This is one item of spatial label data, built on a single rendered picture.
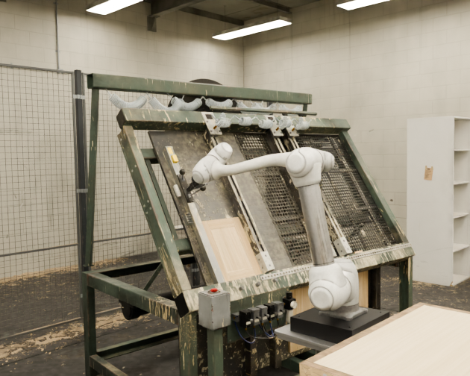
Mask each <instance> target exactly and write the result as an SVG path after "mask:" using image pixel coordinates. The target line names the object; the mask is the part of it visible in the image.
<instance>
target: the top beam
mask: <svg viewBox="0 0 470 376"><path fill-rule="evenodd" d="M220 114H222V113H213V115H214V116H215V118H216V119H218V118H220ZM225 115H226V117H223V118H229V119H231V118H232V117H233V116H234V118H232V120H231V125H230V126H229V127H227V128H220V130H221V132H253V133H267V131H268V130H270V128H269V129H263V128H260V127H259V121H258V120H257V118H258V119H259V120H262V119H264V120H266V119H265V117H264V115H254V114H239V113H225ZM235 116H236V117H238V118H240V117H250V118H251V119H252V124H251V125H249V126H242V125H239V120H238V119H237V118H236V117H235ZM254 117H255V118H254ZM256 117H257V118H256ZM274 117H275V119H276V118H277V119H278V120H279V121H280V120H281V116H274ZM253 118H254V119H253ZM116 119H117V122H118V124H119V128H120V129H121V130H122V129H123V126H124V125H131V126H132V127H133V129H134V130H148V131H205V129H206V128H207V126H206V123H205V121H204V119H203V116H202V115H201V112H196V111H182V110H153V109H139V108H122V109H121V110H120V111H119V113H118V115H117V116H116ZM311 119H312V120H311ZM278 120H276V121H277V123H278V125H279V121H278ZM303 120H304V122H306V121H307V122H310V127H309V128H308V129H307V130H300V129H299V130H297V132H298V133H299V134H339V133H340V132H341V131H348V130H349V129H350V128H351V127H350V125H349V124H348V121H347V120H346V119H327V118H312V117H303ZM310 120H311V121H310Z"/></svg>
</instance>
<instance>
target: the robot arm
mask: <svg viewBox="0 0 470 376"><path fill-rule="evenodd" d="M232 152H233V150H232V148H231V147H230V146H229V145H228V144H227V143H226V142H221V143H219V144H218V145H216V146H215V147H214V148H213V149H212V150H211V151H210V152H209V153H208V155H207V156H206V157H204V158H202V159H201V160H200V161H199V162H198V163H197V164H196V165H195V167H194V169H193V171H192V177H191V180H192V182H191V183H190V185H189V187H188V188H187V192H190V191H192V190H193V189H199V188H201V187H202V186H204V185H207V182H211V181H214V180H218V179H220V177H222V176H229V175H237V174H240V173H244V172H250V171H253V170H257V169H262V168H266V167H270V166H282V167H286V170H287V171H288V173H289V175H290V177H291V179H292V182H293V184H294V185H295V187H297V188H298V192H299V196H300V200H301V207H302V211H303V215H304V223H305V227H306V231H307V238H308V242H309V246H310V253H311V257H312V261H313V266H311V268H310V270H309V290H308V295H309V299H310V302H311V304H312V305H313V306H314V307H315V308H316V309H318V310H321V311H319V315H320V316H330V317H334V318H338V319H344V320H346V321H351V320H352V319H354V318H356V317H358V316H360V315H362V314H364V313H367V312H368V310H367V309H366V308H362V307H359V278H358V272H357V268H356V266H355V265H354V263H353V262H352V261H351V260H349V259H334V258H333V251H332V247H331V243H330V236H329V232H328V225H327V221H326V217H325V210H324V205H323V201H322V194H321V190H320V186H319V183H320V181H321V172H328V171H330V170H331V169H332V168H333V167H334V156H333V155H332V154H331V153H329V152H326V151H321V150H318V149H314V148H309V147H303V148H297V149H295V150H293V151H292V152H287V153H280V154H270V155H266V156H262V157H258V158H254V159H252V160H247V161H244V162H241V163H236V164H233V165H225V164H226V163H227V161H228V160H229V159H230V157H231V155H232Z"/></svg>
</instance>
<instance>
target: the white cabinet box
mask: <svg viewBox="0 0 470 376"><path fill-rule="evenodd" d="M407 239H408V241H409V243H411V245H412V248H413V250H414V252H415V253H416V255H415V256H413V281H421V282H426V283H434V284H439V285H444V286H454V285H456V284H458V283H460V282H462V281H464V280H466V279H468V278H470V118H468V117H461V116H441V117H430V118H418V119H407Z"/></svg>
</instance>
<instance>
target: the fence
mask: <svg viewBox="0 0 470 376"><path fill-rule="evenodd" d="M168 148H171V149H172V152H173V154H170V153H169V151H168ZM163 153H164V154H165V157H166V160H167V163H168V164H169V168H170V170H171V173H172V176H173V178H174V180H175V183H176V185H178V188H179V190H180V192H181V199H182V202H183V203H184V206H185V209H186V212H187V213H190V215H191V217H192V220H193V224H192V228H193V230H194V232H195V235H196V238H197V240H198V244H199V245H200V248H201V251H202V254H203V255H204V259H205V261H206V264H207V267H208V269H209V271H210V274H211V277H212V279H213V282H214V284H217V283H223V282H225V279H224V278H223V275H222V272H221V269H220V268H219V264H218V262H217V260H216V257H215V254H214V253H213V249H212V247H211V244H210V241H209V239H208V237H207V234H206V232H205V229H204V226H203V224H202V222H201V219H200V216H199V214H198V211H197V209H196V207H195V204H194V202H191V203H187V200H186V198H185V195H184V192H183V190H182V188H181V185H180V182H179V180H178V177H177V175H179V174H180V173H179V171H180V170H181V168H180V166H179V163H178V162H177V163H173V162H172V159H171V156H172V155H175V153H174V151H173V148H172V146H165V147H164V149H163Z"/></svg>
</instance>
